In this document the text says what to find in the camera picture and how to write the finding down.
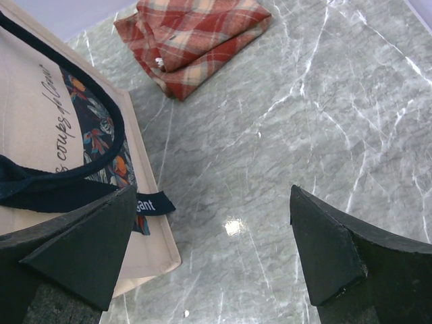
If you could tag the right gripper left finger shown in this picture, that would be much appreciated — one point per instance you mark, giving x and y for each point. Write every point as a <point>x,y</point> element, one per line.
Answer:
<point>64,270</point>

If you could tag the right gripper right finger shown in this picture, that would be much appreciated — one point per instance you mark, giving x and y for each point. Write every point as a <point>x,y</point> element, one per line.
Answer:
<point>356,272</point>

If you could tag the cream canvas tote bag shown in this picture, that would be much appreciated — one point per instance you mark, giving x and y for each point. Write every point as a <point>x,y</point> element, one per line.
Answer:
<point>50,121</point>

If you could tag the red plaid folded cloth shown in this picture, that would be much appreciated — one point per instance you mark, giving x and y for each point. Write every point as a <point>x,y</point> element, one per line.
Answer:
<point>180,44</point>

